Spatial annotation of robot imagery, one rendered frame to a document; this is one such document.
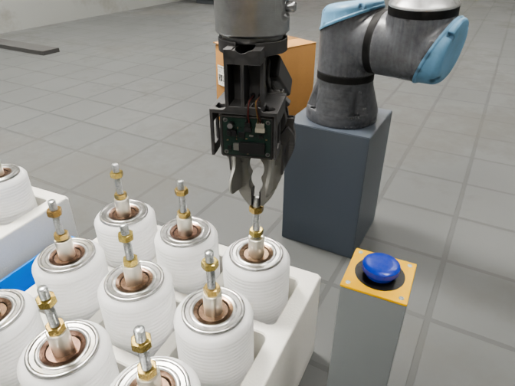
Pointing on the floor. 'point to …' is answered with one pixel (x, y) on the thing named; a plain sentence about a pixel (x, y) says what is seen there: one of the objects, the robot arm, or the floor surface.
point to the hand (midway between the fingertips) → (257, 193)
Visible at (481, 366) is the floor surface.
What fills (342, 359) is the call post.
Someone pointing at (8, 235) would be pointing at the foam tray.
